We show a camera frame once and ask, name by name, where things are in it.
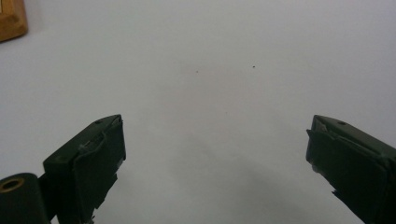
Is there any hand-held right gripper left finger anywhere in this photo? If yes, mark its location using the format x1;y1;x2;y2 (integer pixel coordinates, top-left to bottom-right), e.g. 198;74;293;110
42;114;127;224

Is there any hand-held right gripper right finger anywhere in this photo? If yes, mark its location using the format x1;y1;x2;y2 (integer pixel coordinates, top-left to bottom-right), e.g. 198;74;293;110
305;114;396;224

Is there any wooden picture frame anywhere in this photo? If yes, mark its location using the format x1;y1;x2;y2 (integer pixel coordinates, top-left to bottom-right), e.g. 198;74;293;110
0;0;29;44

